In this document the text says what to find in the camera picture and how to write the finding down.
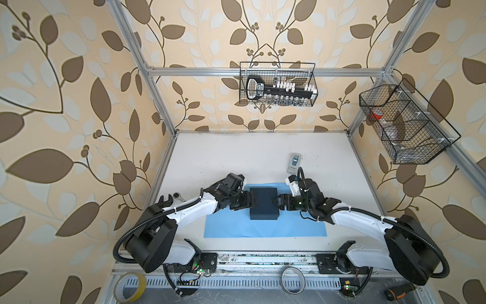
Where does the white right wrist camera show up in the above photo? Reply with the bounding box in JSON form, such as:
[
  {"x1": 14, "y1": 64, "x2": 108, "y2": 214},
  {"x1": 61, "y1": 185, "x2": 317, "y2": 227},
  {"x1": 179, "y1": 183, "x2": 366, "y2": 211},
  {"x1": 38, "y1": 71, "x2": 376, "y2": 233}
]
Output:
[{"x1": 286, "y1": 174, "x2": 299, "y2": 185}]

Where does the grey ring on rail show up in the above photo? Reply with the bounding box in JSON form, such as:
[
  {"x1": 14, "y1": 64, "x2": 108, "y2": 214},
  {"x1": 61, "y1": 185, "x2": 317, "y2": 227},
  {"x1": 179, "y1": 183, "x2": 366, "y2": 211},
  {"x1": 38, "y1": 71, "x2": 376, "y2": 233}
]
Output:
[{"x1": 280, "y1": 266, "x2": 306, "y2": 295}]

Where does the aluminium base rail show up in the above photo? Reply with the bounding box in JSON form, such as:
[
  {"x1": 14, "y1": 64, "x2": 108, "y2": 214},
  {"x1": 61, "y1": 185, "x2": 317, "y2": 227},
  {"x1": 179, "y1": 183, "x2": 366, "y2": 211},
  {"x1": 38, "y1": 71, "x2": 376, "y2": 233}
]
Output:
[{"x1": 111, "y1": 250, "x2": 422, "y2": 276}]

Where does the right wall wire basket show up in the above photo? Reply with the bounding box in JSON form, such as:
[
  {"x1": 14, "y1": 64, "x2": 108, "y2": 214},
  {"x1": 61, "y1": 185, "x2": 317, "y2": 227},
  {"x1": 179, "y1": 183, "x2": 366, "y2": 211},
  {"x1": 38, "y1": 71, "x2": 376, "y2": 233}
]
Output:
[{"x1": 359, "y1": 79, "x2": 461, "y2": 165}]

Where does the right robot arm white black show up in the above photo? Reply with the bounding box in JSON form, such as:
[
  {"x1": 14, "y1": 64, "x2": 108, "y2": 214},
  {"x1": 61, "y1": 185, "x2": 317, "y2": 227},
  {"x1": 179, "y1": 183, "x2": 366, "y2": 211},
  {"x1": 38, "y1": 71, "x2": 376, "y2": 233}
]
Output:
[{"x1": 274, "y1": 176, "x2": 451, "y2": 286}]

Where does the dark navy gift box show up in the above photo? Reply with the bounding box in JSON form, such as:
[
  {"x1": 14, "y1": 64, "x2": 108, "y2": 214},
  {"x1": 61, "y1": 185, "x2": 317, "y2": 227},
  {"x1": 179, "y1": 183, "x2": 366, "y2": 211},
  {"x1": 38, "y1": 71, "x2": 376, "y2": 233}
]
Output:
[{"x1": 250, "y1": 187, "x2": 280, "y2": 220}]

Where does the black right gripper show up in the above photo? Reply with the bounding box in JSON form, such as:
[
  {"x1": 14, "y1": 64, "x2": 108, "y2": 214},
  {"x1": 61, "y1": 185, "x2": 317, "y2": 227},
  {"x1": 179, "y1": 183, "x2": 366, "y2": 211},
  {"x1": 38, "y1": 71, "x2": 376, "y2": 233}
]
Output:
[{"x1": 271, "y1": 193, "x2": 313, "y2": 212}]

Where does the grey tape dispenser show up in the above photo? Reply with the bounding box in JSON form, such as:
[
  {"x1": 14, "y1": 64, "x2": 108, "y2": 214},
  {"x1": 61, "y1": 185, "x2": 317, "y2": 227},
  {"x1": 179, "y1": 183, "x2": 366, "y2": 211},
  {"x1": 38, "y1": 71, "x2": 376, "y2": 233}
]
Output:
[{"x1": 287, "y1": 153, "x2": 301, "y2": 175}]

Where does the back wall wire basket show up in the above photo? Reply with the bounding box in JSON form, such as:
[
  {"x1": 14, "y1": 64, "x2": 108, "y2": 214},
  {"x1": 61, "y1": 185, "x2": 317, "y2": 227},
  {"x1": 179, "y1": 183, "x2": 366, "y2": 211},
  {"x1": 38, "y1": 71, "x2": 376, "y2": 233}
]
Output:
[{"x1": 239, "y1": 61, "x2": 318, "y2": 107}]

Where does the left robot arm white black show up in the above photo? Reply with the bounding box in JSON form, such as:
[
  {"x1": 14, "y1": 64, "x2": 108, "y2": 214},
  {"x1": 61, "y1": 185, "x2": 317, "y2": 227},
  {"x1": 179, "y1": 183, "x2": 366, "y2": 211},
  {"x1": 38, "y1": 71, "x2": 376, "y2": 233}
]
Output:
[{"x1": 113, "y1": 173, "x2": 255, "y2": 273}]

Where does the yellow tape roll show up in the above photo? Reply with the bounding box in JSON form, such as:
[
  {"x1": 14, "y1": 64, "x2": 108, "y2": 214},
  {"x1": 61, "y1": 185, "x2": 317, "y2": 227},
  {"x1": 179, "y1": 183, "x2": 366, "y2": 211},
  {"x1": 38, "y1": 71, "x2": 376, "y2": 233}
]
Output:
[{"x1": 113, "y1": 272, "x2": 148, "y2": 303}]

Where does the orange black screwdriver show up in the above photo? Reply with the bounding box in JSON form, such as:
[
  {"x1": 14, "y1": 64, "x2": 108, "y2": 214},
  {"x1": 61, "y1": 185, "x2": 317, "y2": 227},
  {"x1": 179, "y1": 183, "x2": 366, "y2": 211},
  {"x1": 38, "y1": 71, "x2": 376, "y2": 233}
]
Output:
[{"x1": 383, "y1": 282, "x2": 416, "y2": 301}]

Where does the blue wrapping paper sheet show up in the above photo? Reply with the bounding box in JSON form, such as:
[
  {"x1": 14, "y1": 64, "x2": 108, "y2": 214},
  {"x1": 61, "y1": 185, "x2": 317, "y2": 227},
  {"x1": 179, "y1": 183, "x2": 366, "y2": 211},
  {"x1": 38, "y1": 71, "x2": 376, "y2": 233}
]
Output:
[{"x1": 204, "y1": 183, "x2": 328, "y2": 239}]

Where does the black tool set in basket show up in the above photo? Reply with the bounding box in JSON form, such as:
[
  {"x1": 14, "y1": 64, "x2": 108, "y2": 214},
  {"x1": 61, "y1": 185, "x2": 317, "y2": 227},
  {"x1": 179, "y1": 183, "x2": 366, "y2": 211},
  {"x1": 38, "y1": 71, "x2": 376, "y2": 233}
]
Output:
[{"x1": 243, "y1": 75, "x2": 318, "y2": 101}]

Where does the wall wire basket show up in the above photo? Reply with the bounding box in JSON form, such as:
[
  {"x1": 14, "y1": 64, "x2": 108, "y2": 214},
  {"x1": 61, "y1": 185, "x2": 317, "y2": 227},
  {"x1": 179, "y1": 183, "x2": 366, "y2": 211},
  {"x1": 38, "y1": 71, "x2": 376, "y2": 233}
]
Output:
[
  {"x1": 359, "y1": 79, "x2": 461, "y2": 165},
  {"x1": 239, "y1": 61, "x2": 318, "y2": 107}
]

